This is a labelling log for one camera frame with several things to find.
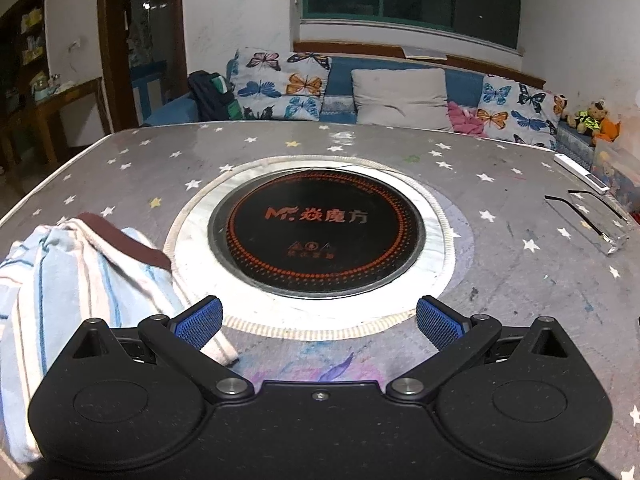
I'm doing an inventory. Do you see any clear plastic storage box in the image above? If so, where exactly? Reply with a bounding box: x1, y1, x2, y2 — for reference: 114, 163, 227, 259
591, 140, 640, 212

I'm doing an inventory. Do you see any white remote control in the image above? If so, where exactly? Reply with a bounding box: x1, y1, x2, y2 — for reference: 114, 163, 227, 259
554, 153, 610, 195

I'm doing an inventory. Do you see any left butterfly pillow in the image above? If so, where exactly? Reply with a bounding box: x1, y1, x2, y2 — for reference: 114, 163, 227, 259
227, 48, 332, 122

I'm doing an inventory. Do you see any black round induction cooktop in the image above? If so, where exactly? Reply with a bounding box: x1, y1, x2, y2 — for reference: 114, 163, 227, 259
207, 168, 425, 299

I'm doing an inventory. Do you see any book on sofa ledge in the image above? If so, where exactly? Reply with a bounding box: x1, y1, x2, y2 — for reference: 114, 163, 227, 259
401, 46, 447, 62

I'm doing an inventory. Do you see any clear acrylic stand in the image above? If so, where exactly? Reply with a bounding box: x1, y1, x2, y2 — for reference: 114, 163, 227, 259
544, 190, 630, 256

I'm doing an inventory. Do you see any blue white striped shirt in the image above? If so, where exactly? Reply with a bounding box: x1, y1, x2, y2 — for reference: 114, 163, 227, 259
0, 211, 241, 464

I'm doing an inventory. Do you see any orange plush toy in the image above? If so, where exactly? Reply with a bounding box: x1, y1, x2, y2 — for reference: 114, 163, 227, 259
591, 117, 620, 145

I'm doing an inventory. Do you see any plain grey pillow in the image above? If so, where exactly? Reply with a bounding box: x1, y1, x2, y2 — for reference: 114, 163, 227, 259
352, 68, 452, 131

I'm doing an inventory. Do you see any teddy bear toy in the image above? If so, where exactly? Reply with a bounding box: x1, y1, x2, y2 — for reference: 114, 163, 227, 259
567, 100, 608, 136

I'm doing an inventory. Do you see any butterfly pillow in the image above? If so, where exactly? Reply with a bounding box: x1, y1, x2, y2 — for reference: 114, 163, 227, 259
476, 76, 567, 150
227, 48, 332, 122

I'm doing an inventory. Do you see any dark backpack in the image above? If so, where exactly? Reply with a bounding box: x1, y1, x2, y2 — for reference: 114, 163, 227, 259
186, 70, 243, 122

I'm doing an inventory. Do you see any blue sofa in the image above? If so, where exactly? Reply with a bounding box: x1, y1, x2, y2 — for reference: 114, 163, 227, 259
143, 56, 594, 169

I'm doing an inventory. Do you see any right butterfly pillow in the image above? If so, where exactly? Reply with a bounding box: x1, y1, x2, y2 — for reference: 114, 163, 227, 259
476, 76, 567, 150

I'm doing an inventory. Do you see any brown wooden side table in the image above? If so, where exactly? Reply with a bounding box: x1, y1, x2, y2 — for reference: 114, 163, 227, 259
1, 77, 112, 197

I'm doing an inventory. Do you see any grey star pattern table cover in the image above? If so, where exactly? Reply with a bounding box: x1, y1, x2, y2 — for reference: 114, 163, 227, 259
1, 122, 639, 479

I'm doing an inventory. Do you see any brown wooden door frame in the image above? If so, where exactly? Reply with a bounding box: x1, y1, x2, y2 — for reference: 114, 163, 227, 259
96, 0, 188, 132

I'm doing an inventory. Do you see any pink cloth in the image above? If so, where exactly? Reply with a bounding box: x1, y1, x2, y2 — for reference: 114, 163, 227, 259
447, 101, 485, 138

